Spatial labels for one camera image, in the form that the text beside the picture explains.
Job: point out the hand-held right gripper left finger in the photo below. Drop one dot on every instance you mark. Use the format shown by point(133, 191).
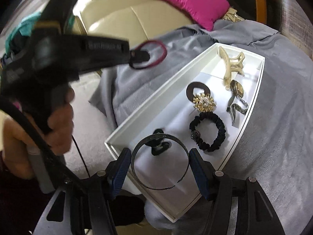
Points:
point(119, 171)

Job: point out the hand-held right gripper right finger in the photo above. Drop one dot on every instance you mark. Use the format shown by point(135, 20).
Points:
point(200, 173)

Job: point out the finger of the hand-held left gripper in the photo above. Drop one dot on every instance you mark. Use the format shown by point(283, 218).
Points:
point(140, 55)

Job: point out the black scrunchie with bead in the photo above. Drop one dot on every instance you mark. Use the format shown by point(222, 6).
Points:
point(217, 132)

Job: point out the black glitter headband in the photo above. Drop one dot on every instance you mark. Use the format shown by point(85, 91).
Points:
point(156, 135)

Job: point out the white rectangular box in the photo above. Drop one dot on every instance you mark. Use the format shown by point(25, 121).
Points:
point(176, 120)

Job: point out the gold brooch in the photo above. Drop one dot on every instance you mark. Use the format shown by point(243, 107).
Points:
point(204, 102)

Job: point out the cream hair claw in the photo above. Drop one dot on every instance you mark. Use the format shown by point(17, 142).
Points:
point(228, 76)

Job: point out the silver wrist watch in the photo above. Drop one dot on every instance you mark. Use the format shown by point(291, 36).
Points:
point(238, 89)

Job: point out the person's left hand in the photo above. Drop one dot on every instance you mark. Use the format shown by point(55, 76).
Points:
point(61, 122)

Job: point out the beige leather sofa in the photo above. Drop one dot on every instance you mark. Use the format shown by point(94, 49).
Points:
point(117, 19)

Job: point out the teal cloth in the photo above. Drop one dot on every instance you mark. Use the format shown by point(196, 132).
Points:
point(24, 25)

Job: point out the white fleece blanket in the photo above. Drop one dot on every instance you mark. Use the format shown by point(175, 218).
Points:
point(93, 117)

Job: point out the pink pillow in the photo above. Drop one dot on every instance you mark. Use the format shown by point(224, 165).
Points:
point(190, 0)

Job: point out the beige patterned cloth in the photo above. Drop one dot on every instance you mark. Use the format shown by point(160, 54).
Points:
point(232, 16)

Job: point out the grey cloth cover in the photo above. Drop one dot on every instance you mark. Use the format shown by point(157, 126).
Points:
point(281, 102)

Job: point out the wooden cabinet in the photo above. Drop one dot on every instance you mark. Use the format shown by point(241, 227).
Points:
point(262, 0)

